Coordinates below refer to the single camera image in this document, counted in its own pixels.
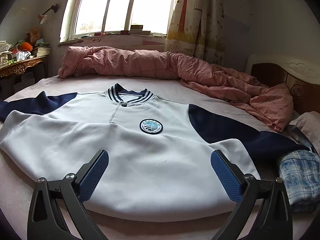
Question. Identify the pink pillow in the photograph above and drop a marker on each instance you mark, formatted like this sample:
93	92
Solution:
308	127

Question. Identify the stack of papers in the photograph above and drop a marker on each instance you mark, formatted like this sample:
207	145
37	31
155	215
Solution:
6	53

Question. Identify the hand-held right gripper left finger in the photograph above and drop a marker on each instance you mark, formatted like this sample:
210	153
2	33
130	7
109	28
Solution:
96	172

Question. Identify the pink wall lamp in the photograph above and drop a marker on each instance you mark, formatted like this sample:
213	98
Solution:
43	18

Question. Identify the folded blue plaid clothes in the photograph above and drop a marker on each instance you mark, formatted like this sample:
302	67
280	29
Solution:
300	177

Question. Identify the orange plush toy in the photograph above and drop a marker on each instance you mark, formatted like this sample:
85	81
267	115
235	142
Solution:
26	46

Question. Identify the tree print curtain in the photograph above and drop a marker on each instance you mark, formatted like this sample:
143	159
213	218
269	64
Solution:
195	20

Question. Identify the pink quilt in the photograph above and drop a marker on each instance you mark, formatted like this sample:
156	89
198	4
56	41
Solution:
150	62

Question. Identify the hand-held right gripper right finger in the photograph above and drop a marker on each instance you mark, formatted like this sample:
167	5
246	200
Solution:
223	172

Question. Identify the white framed window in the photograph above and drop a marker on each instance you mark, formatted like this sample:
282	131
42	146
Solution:
120	5

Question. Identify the wooden bed headboard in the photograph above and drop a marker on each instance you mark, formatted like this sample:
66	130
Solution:
300	85

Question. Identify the stack of books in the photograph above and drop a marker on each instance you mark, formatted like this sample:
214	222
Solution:
42	50

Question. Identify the carved wooden desk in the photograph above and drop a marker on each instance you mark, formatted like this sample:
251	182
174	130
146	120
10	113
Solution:
22	65

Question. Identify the white and navy jacket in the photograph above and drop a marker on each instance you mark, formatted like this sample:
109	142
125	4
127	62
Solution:
155	155

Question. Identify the books on windowsill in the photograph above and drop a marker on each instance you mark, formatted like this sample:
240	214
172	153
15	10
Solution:
140	30

